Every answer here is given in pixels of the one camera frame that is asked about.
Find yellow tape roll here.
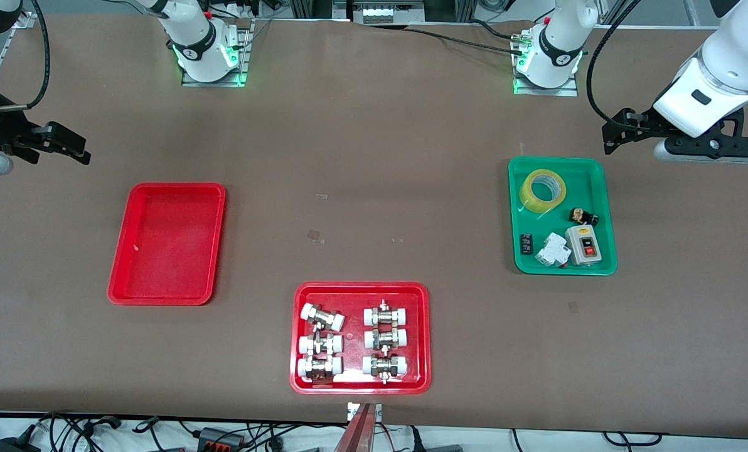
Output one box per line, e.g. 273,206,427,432
519,168,567,212

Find empty red plastic tray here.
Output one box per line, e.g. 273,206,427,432
107,182,227,306

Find green plastic tray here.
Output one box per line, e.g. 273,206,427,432
508,156,618,276

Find red tray with fittings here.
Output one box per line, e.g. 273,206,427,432
289,281,432,395

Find white circuit breaker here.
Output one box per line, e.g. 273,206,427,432
534,232,572,269

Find white power strip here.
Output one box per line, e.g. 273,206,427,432
352,0,426,24

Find metal pipe fitting white caps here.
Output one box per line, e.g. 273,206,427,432
362,353,409,384
297,356,343,384
301,303,346,332
298,334,343,356
363,300,410,327
363,328,410,350

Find grey connector block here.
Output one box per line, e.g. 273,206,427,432
198,427,246,450

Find red metal bar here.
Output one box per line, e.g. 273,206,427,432
333,403,378,452

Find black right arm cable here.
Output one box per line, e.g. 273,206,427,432
0,0,50,112

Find aluminium table rail bracket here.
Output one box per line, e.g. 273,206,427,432
0,11,37,89

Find grey switch box red button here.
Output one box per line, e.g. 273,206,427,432
565,224,602,267

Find black cable on table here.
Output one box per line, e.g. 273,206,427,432
405,24,520,55

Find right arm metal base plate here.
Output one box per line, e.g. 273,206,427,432
181,19,253,87

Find aluminium frame post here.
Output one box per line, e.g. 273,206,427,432
289,0,332,19

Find silver metal bracket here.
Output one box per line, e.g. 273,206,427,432
347,402,383,422

